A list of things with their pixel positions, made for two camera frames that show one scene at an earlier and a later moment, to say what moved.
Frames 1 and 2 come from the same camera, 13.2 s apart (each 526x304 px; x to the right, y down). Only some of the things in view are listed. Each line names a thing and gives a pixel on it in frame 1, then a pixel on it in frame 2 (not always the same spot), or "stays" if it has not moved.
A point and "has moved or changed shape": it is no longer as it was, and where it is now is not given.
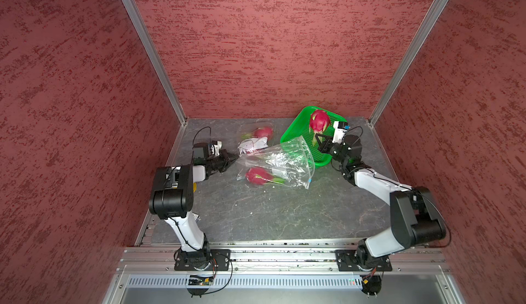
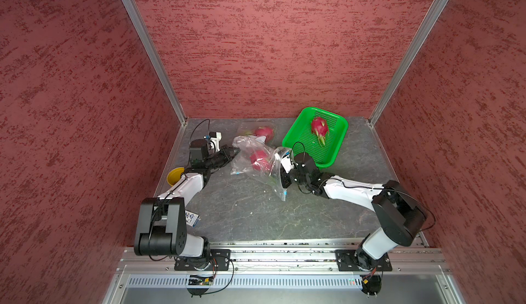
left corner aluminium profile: (151, 42) stays
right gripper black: (324, 146) -> (284, 180)
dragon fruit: (319, 122) has moved or changed shape
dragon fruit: (259, 176) -> (260, 160)
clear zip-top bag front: (287, 163) has moved or changed shape
